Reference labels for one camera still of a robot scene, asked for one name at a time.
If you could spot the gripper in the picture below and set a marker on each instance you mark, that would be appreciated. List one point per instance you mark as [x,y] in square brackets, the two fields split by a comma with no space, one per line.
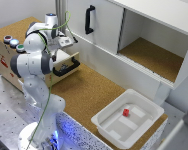
[65,41]

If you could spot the white cabinet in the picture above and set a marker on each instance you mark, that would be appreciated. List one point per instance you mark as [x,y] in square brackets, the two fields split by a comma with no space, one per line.
[154,33]

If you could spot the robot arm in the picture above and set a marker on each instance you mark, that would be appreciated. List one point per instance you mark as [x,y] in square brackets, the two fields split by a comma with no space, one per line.
[33,63]

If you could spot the white sliding door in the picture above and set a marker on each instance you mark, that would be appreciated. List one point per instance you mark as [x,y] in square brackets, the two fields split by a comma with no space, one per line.
[105,23]

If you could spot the green button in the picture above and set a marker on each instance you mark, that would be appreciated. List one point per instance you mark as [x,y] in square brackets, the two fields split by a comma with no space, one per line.
[20,47]

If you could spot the white plastic box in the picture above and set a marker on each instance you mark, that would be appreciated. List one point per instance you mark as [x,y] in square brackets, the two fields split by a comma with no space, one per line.
[127,128]

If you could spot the wooden drawer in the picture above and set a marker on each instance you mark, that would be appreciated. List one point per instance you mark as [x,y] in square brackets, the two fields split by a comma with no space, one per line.
[62,61]

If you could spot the blue button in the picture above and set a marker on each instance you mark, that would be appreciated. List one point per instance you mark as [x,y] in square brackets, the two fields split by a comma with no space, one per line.
[14,42]

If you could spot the wooden drawer box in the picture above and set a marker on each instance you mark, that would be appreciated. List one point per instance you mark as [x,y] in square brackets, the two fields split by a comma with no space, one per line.
[17,30]

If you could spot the red button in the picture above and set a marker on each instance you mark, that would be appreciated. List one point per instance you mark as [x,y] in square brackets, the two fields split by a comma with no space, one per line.
[8,39]

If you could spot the pink block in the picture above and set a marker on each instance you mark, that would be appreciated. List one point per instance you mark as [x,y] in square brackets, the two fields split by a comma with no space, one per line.
[126,112]

